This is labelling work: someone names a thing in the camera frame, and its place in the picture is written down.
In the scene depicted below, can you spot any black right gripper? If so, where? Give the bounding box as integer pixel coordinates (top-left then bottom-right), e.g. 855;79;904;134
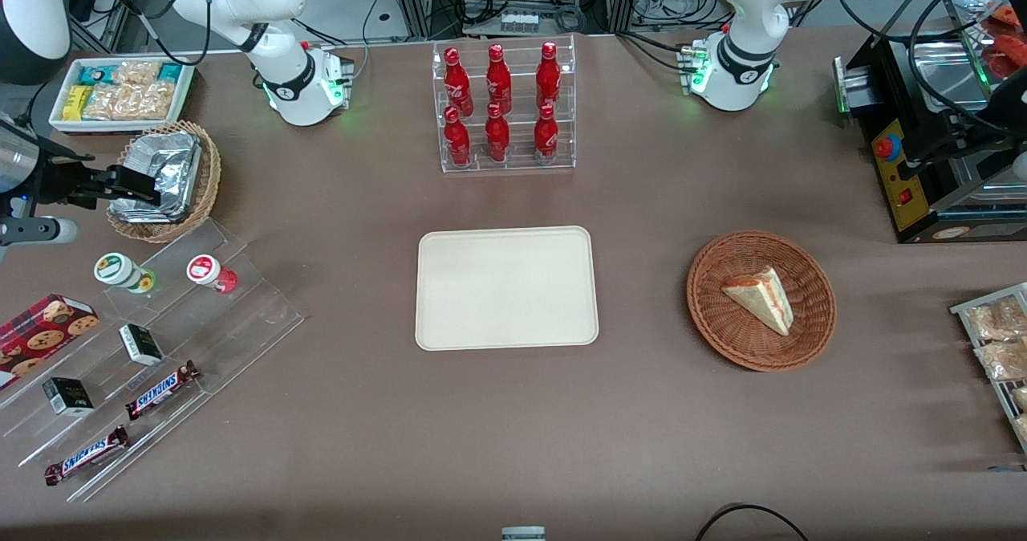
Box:
30;156;162;209

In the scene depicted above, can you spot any red gum bottle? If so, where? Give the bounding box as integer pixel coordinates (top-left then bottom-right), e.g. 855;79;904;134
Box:
187;254;238;295

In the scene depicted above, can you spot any beige plastic tray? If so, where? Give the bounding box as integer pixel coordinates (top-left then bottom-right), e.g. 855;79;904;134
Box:
415;226;600;352

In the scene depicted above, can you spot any tray of packaged snacks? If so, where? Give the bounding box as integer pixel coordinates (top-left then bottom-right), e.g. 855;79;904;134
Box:
950;283;1027;455

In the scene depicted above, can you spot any silver foil bag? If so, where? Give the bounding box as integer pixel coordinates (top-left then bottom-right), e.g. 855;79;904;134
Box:
110;132;201;223

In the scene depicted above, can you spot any light wicker basket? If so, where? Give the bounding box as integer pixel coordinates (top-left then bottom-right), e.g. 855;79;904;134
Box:
107;120;221;244

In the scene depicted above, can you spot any clear cracker bag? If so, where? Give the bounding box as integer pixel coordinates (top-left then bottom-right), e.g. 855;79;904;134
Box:
112;60;164;87
83;81;174;121

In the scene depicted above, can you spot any white snack bin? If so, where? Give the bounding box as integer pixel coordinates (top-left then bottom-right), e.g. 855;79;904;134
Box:
50;57;196;134

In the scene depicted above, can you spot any yellow snack pack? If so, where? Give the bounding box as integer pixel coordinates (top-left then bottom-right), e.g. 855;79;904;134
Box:
63;85;94;122

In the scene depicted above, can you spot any small black box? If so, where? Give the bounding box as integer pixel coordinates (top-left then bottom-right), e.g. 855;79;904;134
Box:
119;324;164;367
43;377;95;417

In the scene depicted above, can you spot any clear acrylic stepped display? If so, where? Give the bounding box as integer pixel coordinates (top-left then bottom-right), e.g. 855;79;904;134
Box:
0;218;305;503

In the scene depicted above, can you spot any red cookie box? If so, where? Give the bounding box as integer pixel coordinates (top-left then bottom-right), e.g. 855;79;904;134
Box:
0;294;100;389

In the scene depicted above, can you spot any snickers bar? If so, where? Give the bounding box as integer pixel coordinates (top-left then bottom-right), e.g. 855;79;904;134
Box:
44;425;130;486
125;360;201;421

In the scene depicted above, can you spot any red cola bottle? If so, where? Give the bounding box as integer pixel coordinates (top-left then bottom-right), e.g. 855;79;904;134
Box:
486;43;513;115
536;41;562;112
444;107;472;167
444;47;474;117
534;104;559;165
485;104;510;163

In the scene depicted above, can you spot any clear acrylic bottle rack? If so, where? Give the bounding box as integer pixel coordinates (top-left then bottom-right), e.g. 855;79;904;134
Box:
432;35;577;174

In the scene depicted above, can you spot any brown wicker basket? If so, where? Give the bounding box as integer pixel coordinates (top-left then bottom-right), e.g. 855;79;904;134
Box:
687;230;838;372

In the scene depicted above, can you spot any wrapped triangle sandwich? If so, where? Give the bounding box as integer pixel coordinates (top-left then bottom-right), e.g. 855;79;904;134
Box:
721;266;795;337

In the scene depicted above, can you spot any black metal machine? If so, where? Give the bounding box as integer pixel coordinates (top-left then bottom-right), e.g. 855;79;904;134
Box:
834;0;1027;244

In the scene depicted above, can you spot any red food pack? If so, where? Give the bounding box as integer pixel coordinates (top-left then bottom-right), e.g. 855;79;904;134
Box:
985;3;1027;81

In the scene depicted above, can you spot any black cable loop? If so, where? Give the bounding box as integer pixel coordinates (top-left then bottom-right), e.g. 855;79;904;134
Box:
694;504;811;541

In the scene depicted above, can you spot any thick black machine cable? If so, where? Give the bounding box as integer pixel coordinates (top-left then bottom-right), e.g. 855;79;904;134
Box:
834;0;968;44

